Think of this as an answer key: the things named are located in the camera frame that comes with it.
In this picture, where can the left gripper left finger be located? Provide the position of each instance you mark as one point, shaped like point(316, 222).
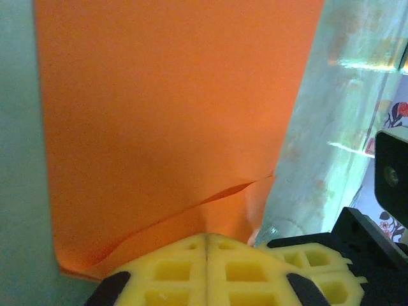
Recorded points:
point(165, 274)

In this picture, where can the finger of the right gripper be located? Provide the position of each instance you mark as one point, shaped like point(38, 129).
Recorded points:
point(338, 288)
point(306, 258)

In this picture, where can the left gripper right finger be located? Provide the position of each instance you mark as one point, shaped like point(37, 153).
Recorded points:
point(255, 277)

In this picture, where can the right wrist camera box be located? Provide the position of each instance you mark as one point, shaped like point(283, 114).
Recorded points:
point(393, 172)

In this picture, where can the orange paper sheet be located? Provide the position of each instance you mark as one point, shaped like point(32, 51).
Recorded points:
point(159, 111)

